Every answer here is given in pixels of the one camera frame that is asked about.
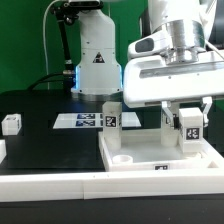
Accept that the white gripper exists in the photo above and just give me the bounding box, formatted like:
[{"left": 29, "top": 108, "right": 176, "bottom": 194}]
[{"left": 123, "top": 53, "right": 224, "bottom": 129}]

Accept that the white square tabletop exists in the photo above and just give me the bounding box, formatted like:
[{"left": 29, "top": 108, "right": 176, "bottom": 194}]
[{"left": 99, "top": 129, "right": 224, "bottom": 172}]

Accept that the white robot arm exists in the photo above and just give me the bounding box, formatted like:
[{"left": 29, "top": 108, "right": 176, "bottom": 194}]
[{"left": 72, "top": 0, "right": 224, "bottom": 117}]

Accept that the white marker sheet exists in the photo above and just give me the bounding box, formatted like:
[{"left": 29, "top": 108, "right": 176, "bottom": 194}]
[{"left": 53, "top": 112, "right": 141, "bottom": 129}]

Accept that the white U-shaped obstacle fence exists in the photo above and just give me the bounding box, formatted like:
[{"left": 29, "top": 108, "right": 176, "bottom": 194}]
[{"left": 0, "top": 133, "right": 224, "bottom": 203}]

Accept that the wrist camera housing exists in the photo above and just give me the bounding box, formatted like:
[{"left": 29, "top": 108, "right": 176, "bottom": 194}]
[{"left": 127, "top": 30, "right": 171, "bottom": 60}]

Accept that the black cable bundle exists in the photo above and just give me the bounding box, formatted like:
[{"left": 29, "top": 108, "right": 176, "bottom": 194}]
[{"left": 27, "top": 72, "right": 75, "bottom": 92}]

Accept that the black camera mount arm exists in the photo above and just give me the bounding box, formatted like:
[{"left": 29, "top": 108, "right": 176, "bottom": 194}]
[{"left": 50, "top": 3, "right": 79, "bottom": 75}]

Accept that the white cable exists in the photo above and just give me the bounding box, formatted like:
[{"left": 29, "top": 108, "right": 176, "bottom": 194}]
[{"left": 42, "top": 0, "right": 63, "bottom": 90}]

